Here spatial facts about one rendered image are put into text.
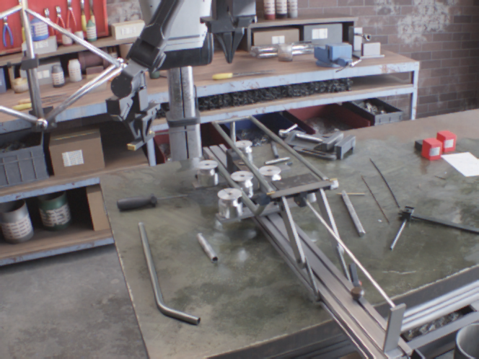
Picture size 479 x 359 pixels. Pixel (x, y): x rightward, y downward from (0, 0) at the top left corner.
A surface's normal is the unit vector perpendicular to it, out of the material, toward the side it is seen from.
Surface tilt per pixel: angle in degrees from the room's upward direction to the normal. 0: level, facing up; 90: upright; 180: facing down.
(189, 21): 90
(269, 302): 0
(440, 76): 90
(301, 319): 0
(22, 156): 90
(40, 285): 0
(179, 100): 90
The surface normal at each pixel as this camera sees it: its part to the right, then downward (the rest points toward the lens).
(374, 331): -0.04, -0.90
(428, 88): 0.36, 0.40
